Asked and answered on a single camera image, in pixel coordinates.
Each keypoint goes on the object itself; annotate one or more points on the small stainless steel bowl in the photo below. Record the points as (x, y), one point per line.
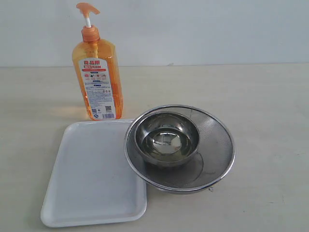
(166, 139)

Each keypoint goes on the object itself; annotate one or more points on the orange pump soap bottle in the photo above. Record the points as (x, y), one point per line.
(96, 66)

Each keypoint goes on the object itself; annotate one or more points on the steel mesh colander basket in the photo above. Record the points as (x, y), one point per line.
(213, 160)

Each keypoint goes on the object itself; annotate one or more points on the white rectangular plastic tray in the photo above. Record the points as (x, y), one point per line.
(91, 182)

